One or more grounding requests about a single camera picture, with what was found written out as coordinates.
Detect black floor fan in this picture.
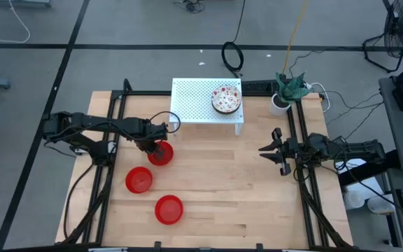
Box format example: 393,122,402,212
362,0,403,74

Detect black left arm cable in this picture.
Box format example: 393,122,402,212
131,111,182,141

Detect black coiled hanging cable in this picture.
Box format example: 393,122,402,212
220,0,247,78

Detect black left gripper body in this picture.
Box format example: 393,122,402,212
140,120,170,154

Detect red plastic mini bowl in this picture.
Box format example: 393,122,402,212
147,140,175,167
125,166,154,195
154,194,185,226

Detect snake plant in white pot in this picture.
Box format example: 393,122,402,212
269,71,313,118

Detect black cable bundle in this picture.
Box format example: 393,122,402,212
173,0,206,14

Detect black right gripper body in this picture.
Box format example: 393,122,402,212
271,127,304,176

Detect yellow hanging cable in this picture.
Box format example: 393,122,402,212
281,0,309,76

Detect green bowl with floral inside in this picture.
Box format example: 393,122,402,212
211,85,243,115

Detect black aluminium table frame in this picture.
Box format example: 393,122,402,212
54,78,355,251

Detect black power strip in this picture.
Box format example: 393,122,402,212
241,79,280,97

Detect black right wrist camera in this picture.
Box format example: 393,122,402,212
287,138,300,155

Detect white round container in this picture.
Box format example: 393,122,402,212
343,188,366,211
367,195,395,215

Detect white perforated metal rack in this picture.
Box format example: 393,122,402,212
169,77,245,136

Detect white floor cable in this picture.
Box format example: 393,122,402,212
0,0,31,45

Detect grey furniture base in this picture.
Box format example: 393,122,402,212
0,0,52,8

